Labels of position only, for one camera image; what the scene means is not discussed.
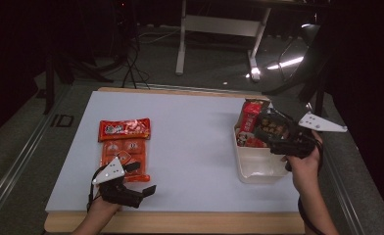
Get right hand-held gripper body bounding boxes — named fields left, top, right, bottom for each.
left=277, top=112, right=349, bottom=161

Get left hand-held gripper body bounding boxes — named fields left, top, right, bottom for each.
left=91, top=156, right=145, bottom=210

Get orange food packet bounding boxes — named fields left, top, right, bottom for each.
left=100, top=138, right=152, bottom=183

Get white plastic storage box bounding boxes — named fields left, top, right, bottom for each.
left=233, top=97, right=291, bottom=185

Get red and black food packet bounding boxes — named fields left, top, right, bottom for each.
left=235, top=100, right=295, bottom=149

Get gold foil packet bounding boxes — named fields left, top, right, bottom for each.
left=244, top=97, right=272, bottom=106

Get person's left hand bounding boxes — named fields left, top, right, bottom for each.
left=88, top=195, right=123, bottom=215

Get person's right hand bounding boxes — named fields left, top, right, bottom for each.
left=281, top=130, right=324, bottom=194

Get dark chair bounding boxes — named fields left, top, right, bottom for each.
left=263, top=22, right=333, bottom=116

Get black equipment stand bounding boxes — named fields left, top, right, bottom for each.
left=42, top=0, right=134, bottom=116

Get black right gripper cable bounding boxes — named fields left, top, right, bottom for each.
left=297, top=139, right=325, bottom=235

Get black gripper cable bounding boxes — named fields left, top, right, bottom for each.
left=86, top=165, right=107, bottom=212
left=297, top=139, right=325, bottom=235

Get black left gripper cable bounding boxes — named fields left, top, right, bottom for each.
left=86, top=165, right=107, bottom=212

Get black floor cables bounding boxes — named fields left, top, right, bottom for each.
left=120, top=27, right=183, bottom=90

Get white metal desk frame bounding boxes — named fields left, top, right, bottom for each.
left=174, top=0, right=273, bottom=83

